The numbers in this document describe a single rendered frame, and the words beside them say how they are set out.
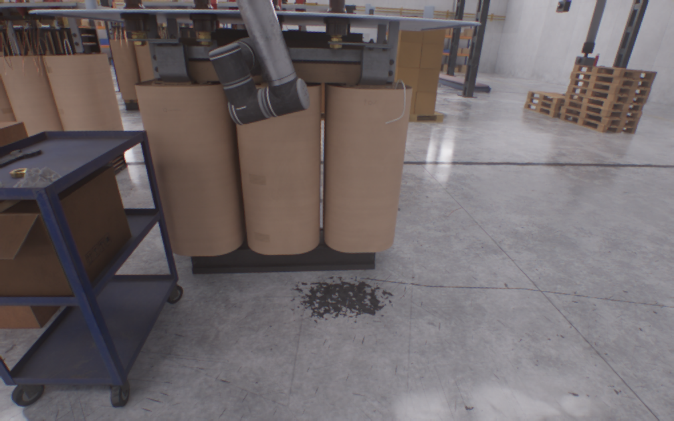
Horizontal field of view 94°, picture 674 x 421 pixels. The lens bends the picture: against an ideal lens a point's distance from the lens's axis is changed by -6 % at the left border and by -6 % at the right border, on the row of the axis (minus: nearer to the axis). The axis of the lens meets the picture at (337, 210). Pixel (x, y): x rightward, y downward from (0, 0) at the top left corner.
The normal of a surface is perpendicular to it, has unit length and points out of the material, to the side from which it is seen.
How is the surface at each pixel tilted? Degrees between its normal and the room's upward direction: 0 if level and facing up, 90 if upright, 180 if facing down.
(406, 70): 90
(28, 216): 26
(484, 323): 0
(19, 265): 90
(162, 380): 0
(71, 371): 0
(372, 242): 90
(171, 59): 90
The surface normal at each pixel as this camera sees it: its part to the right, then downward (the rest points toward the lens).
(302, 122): 0.51, 0.40
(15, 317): 0.09, 0.45
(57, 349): 0.04, -0.90
